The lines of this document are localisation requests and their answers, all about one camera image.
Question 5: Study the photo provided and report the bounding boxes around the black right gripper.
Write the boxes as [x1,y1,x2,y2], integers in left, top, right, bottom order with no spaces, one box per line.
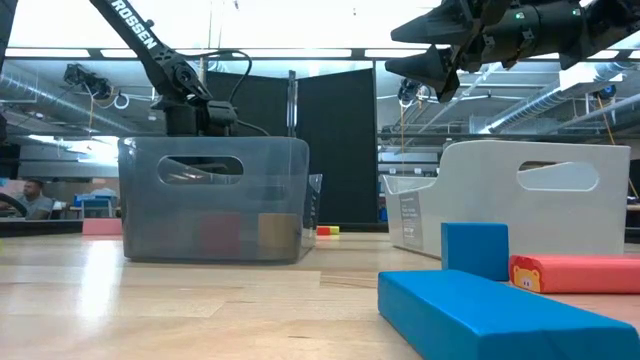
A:
[383,0,589,102]

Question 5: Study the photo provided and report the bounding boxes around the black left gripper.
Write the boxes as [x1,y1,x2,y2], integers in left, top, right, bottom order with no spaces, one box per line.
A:
[152,97,239,137]

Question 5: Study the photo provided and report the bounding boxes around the red cube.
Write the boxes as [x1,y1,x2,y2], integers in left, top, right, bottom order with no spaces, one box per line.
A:
[198,213,242,257]

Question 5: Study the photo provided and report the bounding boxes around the yellow cube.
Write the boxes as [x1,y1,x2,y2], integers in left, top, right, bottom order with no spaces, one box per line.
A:
[257,212,302,251]

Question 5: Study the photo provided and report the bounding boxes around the pink rectangular block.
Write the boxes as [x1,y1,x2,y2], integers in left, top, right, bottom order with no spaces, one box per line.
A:
[82,218,124,236]

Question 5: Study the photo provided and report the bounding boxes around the white plastic bin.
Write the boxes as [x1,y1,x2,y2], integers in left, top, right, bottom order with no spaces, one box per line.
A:
[382,139,632,261]

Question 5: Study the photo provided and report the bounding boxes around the blue cube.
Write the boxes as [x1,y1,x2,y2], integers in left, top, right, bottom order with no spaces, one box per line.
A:
[440,222,511,283]

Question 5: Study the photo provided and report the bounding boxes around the orange-red long lion block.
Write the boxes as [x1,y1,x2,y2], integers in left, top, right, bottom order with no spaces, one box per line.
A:
[509,254,640,295]

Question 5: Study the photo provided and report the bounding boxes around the blue long block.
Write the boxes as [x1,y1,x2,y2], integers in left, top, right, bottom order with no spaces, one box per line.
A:
[377,269,640,360]

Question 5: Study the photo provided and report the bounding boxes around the black hanging ceiling device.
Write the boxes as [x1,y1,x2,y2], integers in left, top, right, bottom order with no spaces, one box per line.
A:
[62,62,115,102]
[397,77,426,104]

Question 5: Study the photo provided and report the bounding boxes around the black overhead crossbar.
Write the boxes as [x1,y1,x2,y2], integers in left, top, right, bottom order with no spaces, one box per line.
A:
[0,47,640,62]

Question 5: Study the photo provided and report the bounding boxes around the smoky grey translucent bin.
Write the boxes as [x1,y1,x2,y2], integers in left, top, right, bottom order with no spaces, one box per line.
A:
[117,135,324,265]

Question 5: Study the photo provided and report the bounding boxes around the black folding partition panel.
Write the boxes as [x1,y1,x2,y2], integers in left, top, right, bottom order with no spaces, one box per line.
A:
[202,68,380,226]

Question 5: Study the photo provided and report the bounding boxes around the person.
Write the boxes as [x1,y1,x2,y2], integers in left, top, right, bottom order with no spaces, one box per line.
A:
[18,178,55,221]

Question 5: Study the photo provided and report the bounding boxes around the black diagonal tube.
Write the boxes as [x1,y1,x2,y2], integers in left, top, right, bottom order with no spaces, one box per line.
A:
[0,192,29,219]

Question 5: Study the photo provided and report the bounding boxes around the silver ventilation duct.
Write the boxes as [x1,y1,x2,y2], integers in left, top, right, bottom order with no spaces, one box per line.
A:
[0,69,124,134]
[477,74,640,135]

